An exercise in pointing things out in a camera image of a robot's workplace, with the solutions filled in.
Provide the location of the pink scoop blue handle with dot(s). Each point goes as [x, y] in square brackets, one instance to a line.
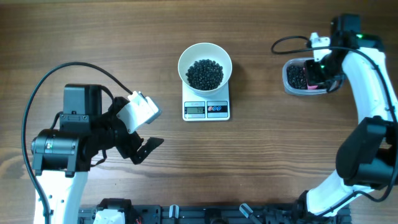
[311, 86]

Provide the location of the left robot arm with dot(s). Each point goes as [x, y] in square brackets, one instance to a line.
[62, 156]

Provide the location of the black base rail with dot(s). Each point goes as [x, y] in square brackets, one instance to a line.
[155, 214]

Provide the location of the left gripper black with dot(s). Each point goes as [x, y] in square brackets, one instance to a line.
[129, 148]

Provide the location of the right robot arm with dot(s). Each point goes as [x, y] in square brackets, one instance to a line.
[366, 162]

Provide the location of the white digital kitchen scale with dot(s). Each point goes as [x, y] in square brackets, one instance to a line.
[214, 107]

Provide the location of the black beans in bowl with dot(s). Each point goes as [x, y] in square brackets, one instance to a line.
[205, 75]

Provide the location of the clear plastic container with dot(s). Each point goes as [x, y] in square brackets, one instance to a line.
[294, 91]

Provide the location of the white bowl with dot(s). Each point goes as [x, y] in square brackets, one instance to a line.
[205, 51]

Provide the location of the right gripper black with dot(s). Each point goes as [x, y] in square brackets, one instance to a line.
[314, 78]

